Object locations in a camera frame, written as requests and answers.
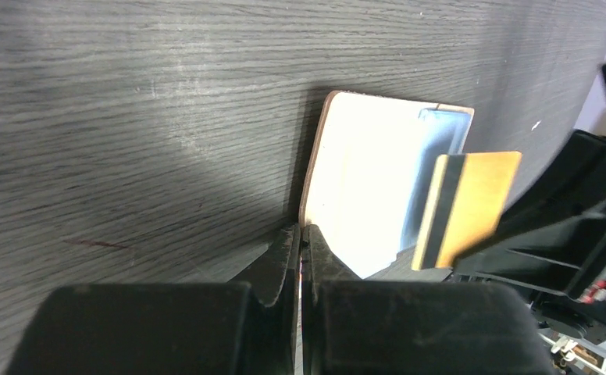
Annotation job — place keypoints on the beige leather card holder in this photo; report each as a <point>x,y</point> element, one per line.
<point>370,170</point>

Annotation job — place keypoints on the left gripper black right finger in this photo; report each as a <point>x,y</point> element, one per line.
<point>356,326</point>

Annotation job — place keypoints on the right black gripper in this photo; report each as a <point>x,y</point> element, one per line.
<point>553,240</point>

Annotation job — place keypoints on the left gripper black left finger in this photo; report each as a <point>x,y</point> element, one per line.
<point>243,326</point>

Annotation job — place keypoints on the gold card with black stripe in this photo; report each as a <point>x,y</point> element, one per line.
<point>464,204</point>

